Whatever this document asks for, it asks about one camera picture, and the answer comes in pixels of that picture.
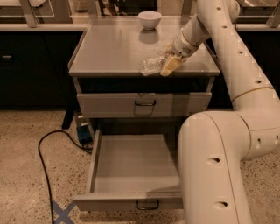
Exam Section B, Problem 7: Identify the clear plastic water bottle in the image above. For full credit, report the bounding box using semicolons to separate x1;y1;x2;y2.
140;53;169;76

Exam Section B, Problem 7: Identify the grey metal drawer cabinet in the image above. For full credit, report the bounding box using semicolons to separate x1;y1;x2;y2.
69;17;220;135

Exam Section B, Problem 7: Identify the white ceramic bowl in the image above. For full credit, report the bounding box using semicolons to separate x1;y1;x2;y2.
138;11;162;30

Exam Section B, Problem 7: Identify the dark counter with cabinets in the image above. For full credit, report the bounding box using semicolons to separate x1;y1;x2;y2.
0;31;280;109

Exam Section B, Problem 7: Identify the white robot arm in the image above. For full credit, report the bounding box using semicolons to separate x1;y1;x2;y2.
171;0;280;224

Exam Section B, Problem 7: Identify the black drawer handle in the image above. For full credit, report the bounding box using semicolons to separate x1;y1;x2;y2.
135;200;160;211
134;100;157;107

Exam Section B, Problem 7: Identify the black upper drawer handle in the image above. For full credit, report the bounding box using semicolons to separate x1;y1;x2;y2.
134;100;157;107

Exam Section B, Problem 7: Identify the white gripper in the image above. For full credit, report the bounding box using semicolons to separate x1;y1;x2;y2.
160;29;199;77

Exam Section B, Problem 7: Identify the black middle drawer handle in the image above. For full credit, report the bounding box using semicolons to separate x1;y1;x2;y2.
135;200;160;211

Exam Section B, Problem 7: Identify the black cable left floor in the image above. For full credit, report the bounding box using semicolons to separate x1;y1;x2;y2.
38;129;94;224

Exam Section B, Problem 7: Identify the blue power box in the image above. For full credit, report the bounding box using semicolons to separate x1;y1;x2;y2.
75;112;92;144

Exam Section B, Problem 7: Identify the open grey middle drawer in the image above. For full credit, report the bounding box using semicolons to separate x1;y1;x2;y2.
74;132;183;211

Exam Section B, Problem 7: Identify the closed grey upper drawer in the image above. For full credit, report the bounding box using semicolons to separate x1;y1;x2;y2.
77;92;212;118

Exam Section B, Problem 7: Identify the blue tape cross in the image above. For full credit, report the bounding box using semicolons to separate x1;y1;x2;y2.
52;201;75;224

